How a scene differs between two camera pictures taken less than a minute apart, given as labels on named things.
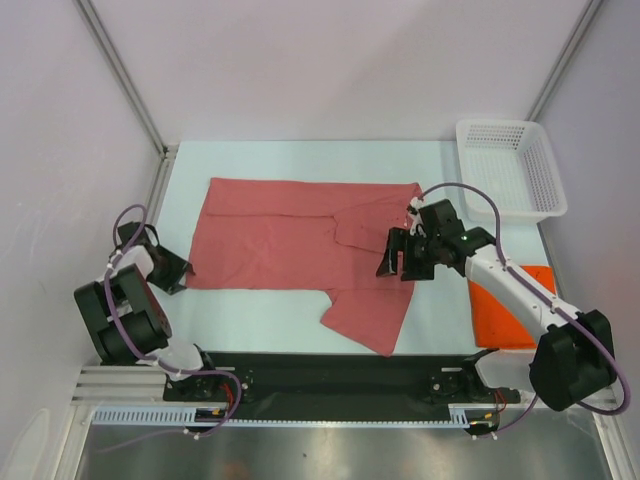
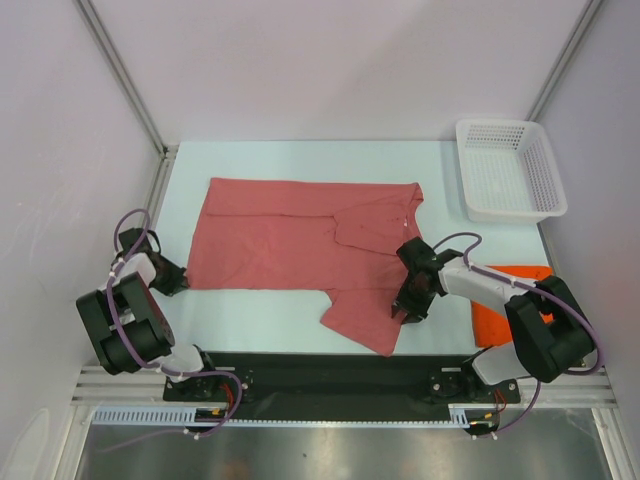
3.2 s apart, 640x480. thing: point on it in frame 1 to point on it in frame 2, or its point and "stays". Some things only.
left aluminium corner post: [135, 95] stays
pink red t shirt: [312, 236] stays
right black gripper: [396, 243] to [415, 312]
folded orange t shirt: [496, 322] stays
